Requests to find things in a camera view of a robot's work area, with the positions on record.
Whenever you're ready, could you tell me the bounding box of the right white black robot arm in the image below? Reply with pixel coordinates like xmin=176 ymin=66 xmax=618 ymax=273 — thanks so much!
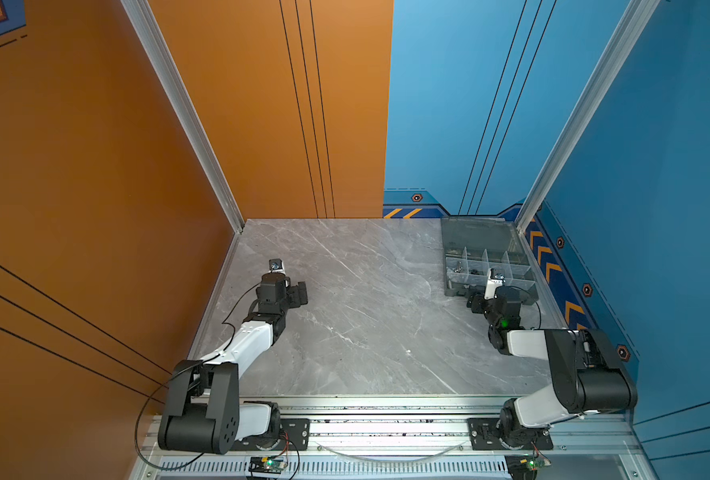
xmin=467 ymin=285 xmax=638 ymax=449

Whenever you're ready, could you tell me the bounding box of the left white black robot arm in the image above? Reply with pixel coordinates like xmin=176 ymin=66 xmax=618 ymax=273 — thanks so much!
xmin=158 ymin=271 xmax=309 ymax=454

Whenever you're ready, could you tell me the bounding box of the grey compartment organizer box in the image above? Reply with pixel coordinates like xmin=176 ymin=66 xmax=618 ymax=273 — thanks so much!
xmin=441 ymin=217 xmax=539 ymax=305

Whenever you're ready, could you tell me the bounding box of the right green circuit board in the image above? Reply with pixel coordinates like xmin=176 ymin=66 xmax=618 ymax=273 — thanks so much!
xmin=505 ymin=456 xmax=552 ymax=480

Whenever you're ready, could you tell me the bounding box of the green circuit board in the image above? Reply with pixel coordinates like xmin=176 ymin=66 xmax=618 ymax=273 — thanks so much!
xmin=505 ymin=456 xmax=552 ymax=480
xmin=248 ymin=456 xmax=290 ymax=478

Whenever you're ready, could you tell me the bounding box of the left green circuit board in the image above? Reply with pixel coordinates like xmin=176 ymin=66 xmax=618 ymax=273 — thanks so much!
xmin=248 ymin=456 xmax=290 ymax=478

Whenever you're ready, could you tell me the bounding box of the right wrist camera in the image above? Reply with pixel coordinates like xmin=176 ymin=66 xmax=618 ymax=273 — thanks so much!
xmin=484 ymin=268 xmax=506 ymax=300

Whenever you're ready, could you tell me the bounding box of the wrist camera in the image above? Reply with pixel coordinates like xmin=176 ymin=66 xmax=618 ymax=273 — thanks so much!
xmin=484 ymin=268 xmax=506 ymax=300
xmin=269 ymin=258 xmax=286 ymax=275

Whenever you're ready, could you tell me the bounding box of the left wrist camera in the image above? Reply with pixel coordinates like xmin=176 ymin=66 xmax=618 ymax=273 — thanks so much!
xmin=269 ymin=258 xmax=286 ymax=275

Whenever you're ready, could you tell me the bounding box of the aluminium rail frame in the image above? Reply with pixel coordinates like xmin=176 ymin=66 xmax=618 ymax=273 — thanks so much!
xmin=128 ymin=393 xmax=659 ymax=480

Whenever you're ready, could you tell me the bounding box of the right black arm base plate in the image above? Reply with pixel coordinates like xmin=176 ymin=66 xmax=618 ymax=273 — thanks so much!
xmin=467 ymin=417 xmax=554 ymax=451

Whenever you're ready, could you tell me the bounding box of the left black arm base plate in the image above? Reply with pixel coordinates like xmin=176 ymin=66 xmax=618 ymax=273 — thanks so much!
xmin=231 ymin=417 xmax=311 ymax=452

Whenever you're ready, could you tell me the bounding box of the clear curved cable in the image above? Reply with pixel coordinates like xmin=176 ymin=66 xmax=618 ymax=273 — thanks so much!
xmin=312 ymin=441 xmax=467 ymax=464

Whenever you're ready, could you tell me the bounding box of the left aluminium corner post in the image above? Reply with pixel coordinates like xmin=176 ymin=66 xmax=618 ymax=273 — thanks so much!
xmin=120 ymin=0 xmax=245 ymax=234

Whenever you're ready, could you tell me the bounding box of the aluminium corner post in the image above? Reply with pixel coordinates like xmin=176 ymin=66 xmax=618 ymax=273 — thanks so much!
xmin=120 ymin=0 xmax=245 ymax=234
xmin=515 ymin=0 xmax=660 ymax=234

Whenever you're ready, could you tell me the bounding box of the right aluminium corner post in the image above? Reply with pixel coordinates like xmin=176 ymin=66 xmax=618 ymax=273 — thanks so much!
xmin=515 ymin=0 xmax=660 ymax=234

